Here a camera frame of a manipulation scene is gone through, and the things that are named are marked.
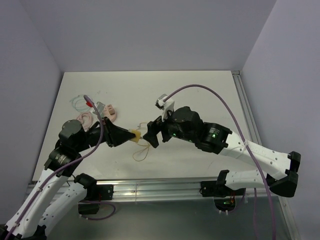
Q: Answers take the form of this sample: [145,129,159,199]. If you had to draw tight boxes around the yellow plug adapter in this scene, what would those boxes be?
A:
[129,129,141,143]

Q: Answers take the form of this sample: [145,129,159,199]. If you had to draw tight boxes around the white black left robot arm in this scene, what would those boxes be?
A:
[0,117,140,240]

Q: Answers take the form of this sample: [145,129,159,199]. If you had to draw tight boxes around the pink round power strip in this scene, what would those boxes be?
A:
[104,110,117,123]

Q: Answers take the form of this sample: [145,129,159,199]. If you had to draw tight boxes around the yellow charging cable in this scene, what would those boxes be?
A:
[132,121,152,162]

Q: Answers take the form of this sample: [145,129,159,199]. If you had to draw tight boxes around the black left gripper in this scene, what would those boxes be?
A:
[75,116,135,152]

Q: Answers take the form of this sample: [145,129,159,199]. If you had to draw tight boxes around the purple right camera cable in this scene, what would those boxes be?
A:
[164,84,277,240]

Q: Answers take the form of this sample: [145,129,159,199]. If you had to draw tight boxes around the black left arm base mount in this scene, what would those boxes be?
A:
[77,184,116,221]

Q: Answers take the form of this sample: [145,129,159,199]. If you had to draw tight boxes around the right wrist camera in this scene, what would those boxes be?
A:
[155,94,175,122]

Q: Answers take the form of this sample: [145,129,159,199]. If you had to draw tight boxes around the pink plug adapter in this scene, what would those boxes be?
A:
[106,104,116,115]

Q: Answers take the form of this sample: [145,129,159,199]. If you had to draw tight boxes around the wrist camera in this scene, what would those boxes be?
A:
[155,94,175,122]
[86,101,106,119]

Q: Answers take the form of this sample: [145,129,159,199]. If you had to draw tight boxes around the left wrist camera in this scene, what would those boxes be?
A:
[86,101,106,119]

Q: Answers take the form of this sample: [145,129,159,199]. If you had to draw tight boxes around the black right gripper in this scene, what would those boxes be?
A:
[143,106,196,148]

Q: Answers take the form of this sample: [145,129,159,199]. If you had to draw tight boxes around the pink power strip cord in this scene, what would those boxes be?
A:
[76,111,95,131]

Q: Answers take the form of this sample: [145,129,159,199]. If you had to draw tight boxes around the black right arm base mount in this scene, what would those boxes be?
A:
[199,180,246,215]

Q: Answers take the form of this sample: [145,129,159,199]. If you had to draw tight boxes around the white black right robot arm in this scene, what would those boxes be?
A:
[143,106,301,198]

